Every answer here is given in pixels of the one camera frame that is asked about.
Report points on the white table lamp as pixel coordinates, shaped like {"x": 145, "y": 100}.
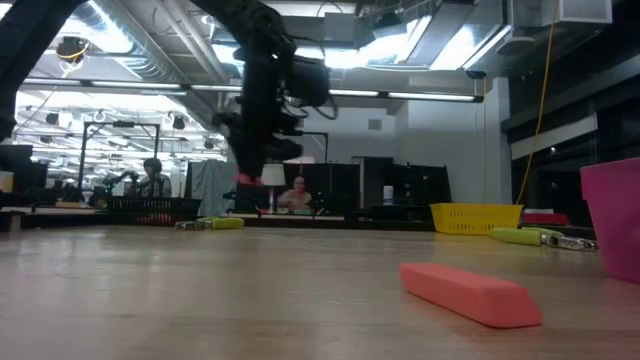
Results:
{"x": 273, "y": 175}

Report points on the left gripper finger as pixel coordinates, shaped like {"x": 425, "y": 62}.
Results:
{"x": 256, "y": 160}
{"x": 242, "y": 155}

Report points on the red-pink plastic tray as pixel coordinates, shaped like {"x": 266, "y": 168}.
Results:
{"x": 615, "y": 220}

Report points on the grey hanging cloth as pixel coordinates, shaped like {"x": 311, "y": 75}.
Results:
{"x": 212, "y": 185}

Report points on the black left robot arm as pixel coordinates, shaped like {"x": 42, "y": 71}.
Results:
{"x": 30, "y": 40}

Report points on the person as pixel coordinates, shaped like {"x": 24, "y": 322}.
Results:
{"x": 152, "y": 182}
{"x": 296, "y": 195}

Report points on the ceiling light strip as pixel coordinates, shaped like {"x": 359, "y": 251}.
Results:
{"x": 430, "y": 96}

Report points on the black mesh bin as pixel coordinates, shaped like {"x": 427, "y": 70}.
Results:
{"x": 150, "y": 206}

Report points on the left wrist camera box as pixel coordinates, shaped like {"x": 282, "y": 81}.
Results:
{"x": 311, "y": 80}

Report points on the red bin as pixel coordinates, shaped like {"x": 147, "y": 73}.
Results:
{"x": 545, "y": 219}

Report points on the white bottle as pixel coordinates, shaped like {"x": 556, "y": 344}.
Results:
{"x": 388, "y": 195}

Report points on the yellow plastic basket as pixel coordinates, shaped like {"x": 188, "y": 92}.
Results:
{"x": 475, "y": 218}

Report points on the black rig frame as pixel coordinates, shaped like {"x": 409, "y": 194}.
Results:
{"x": 120, "y": 124}

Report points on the black partition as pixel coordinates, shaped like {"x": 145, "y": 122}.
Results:
{"x": 340, "y": 185}

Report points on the dark monitor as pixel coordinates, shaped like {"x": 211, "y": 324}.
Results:
{"x": 15, "y": 159}

